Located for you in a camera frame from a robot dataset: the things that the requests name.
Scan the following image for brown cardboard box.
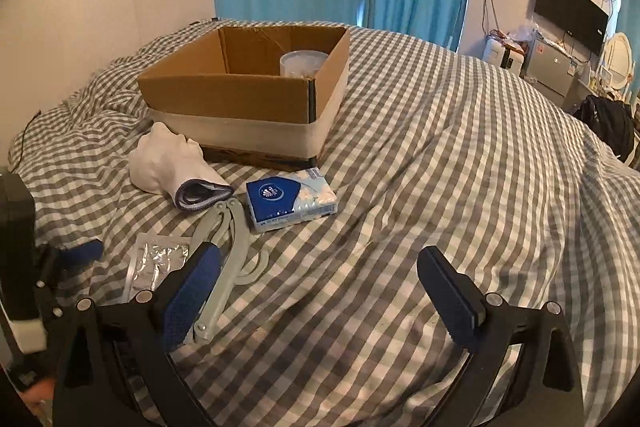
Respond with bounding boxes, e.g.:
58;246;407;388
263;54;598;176
137;24;351;172

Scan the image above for person's left hand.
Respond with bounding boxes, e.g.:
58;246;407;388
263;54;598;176
20;379;55;414

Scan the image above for black wall television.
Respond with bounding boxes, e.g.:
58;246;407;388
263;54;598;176
533;0;610;57

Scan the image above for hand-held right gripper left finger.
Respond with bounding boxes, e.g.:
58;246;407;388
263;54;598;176
52;241;223;427

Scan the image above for black backpack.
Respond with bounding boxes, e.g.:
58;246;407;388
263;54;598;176
572;94;635;164

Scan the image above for black cable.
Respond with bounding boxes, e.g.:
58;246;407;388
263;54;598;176
9;109;44;171

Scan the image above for white water dispenser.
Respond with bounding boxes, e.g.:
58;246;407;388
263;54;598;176
482;34;504;66

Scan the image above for white oval mirror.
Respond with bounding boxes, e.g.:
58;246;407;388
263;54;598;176
602;31;634;88

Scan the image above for blue tissue pack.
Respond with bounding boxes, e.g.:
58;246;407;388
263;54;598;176
244;167;339;235

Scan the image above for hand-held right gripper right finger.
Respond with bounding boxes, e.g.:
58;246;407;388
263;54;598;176
416;245;587;427

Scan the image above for grey white checked blanket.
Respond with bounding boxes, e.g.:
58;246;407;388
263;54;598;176
7;18;640;427

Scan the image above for clear round plastic container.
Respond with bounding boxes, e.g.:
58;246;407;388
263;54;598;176
278;49;329;78

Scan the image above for silver mini fridge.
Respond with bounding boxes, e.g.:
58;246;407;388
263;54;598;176
522;32;577;98

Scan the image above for clear plastic bag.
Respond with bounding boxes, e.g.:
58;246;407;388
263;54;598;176
512;21;540;44

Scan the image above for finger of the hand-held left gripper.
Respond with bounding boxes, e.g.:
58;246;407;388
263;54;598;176
34;238;105;323

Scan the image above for grey folding hanger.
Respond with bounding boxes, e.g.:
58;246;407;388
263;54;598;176
182;200;271;346

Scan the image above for silver foil blister pack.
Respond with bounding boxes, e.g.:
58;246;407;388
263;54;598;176
127;231;194;306

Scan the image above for white sock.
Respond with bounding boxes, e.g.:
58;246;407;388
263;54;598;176
128;121;236;212

